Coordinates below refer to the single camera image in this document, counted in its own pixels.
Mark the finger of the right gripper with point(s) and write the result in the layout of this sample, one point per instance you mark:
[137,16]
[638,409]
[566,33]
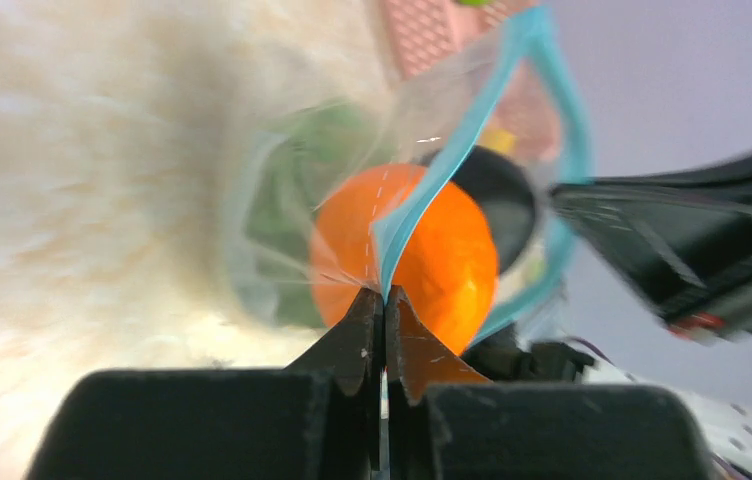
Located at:
[681,241]

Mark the clear zip top bag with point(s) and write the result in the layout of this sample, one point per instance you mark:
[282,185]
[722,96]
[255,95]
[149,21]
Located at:
[512,77]

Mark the yellow banana piece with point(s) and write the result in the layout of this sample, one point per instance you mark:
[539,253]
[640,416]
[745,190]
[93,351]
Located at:
[498,140]

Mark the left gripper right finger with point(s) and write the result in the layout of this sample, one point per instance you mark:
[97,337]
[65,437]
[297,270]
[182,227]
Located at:
[419,366]

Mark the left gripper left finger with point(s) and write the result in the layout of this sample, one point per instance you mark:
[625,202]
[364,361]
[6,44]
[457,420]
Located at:
[343,430]

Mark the orange tangerine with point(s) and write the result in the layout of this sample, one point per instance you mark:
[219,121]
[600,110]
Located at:
[448,270]

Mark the green lettuce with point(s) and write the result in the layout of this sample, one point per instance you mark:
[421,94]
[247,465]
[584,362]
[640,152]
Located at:
[310,150]

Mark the dark purple eggplant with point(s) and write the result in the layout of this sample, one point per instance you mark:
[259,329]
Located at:
[502,191]

